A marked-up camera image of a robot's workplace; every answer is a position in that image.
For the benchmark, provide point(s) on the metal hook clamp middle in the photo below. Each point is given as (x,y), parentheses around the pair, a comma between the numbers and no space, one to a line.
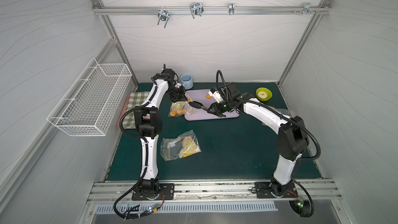
(196,9)

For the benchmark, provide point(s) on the aluminium top rail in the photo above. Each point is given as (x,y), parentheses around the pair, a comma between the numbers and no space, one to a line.
(208,10)

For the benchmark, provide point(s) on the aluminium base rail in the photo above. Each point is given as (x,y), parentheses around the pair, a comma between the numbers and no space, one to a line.
(216,190)

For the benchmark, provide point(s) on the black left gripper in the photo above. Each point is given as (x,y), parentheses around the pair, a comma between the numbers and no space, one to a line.
(178,95)

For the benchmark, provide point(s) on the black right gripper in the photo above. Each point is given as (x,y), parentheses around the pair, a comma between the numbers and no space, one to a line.
(217,109)

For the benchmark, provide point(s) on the metal hook small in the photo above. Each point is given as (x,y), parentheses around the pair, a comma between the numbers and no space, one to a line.
(231,9)

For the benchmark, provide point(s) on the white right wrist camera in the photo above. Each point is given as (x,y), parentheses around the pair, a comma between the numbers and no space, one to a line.
(214,93)

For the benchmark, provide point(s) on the lavender plastic tray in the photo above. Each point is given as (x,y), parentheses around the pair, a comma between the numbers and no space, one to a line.
(199,114)

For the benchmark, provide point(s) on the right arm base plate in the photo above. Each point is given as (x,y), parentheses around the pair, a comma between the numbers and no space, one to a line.
(264,189)

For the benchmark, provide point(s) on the green plastic bowl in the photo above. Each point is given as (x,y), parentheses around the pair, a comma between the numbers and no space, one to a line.
(269,93)

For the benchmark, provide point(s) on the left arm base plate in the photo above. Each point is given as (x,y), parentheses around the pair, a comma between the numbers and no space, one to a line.
(164,191)

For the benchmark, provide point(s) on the metal hook clamp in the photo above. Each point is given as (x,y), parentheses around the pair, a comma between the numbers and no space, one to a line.
(196,9)
(306,10)
(163,16)

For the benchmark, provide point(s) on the metal hook clamp left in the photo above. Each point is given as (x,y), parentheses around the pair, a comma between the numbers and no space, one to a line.
(163,16)

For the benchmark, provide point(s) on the clear zip bag underneath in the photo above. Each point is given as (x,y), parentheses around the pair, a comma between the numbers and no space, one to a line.
(184,106)

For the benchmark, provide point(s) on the pink tray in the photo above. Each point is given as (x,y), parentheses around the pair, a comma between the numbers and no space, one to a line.
(123,110)

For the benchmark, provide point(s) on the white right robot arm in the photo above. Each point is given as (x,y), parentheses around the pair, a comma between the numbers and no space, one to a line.
(295,143)

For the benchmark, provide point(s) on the white vent strip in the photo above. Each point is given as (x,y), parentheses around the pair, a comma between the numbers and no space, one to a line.
(193,207)

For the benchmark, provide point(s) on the light blue ceramic mug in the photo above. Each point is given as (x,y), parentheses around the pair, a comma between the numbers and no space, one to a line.
(186,80)

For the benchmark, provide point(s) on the metal hook clamp right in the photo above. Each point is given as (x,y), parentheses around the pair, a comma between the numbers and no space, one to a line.
(306,10)

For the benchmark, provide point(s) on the white wire basket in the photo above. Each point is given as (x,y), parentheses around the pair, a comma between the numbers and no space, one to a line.
(89,105)

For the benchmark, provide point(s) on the clear zip bag with duck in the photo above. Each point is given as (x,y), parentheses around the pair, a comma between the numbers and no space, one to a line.
(183,146)

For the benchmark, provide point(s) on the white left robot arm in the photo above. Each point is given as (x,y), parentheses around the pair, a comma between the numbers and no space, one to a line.
(148,124)

